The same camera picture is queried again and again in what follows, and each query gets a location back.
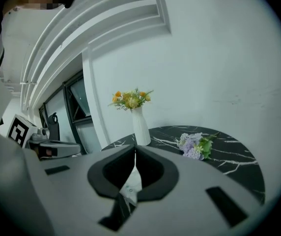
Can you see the purple flower bunch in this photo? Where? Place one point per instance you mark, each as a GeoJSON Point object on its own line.
{"type": "Point", "coordinates": [192, 144]}

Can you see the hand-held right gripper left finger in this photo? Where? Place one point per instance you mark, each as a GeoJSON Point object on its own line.
{"type": "Point", "coordinates": [113, 171]}

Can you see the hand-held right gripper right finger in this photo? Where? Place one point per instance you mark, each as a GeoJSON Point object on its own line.
{"type": "Point", "coordinates": [155, 176]}

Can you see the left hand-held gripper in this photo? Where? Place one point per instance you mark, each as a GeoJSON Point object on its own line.
{"type": "Point", "coordinates": [20, 131]}

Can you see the person's left hand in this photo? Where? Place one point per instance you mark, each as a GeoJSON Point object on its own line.
{"type": "Point", "coordinates": [49, 152]}

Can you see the round black marble table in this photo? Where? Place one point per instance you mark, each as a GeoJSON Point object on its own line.
{"type": "Point", "coordinates": [229, 154]}

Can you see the black framed window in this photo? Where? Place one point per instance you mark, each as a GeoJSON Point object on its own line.
{"type": "Point", "coordinates": [81, 99]}

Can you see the orange yellow flower bouquet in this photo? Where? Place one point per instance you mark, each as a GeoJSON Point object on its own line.
{"type": "Point", "coordinates": [130, 101]}

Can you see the white plastic bag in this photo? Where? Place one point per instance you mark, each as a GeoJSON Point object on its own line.
{"type": "Point", "coordinates": [130, 185]}

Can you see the white ribbed vase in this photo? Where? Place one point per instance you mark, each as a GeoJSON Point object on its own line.
{"type": "Point", "coordinates": [140, 129]}

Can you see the black office chair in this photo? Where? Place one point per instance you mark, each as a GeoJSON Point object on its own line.
{"type": "Point", "coordinates": [54, 129]}

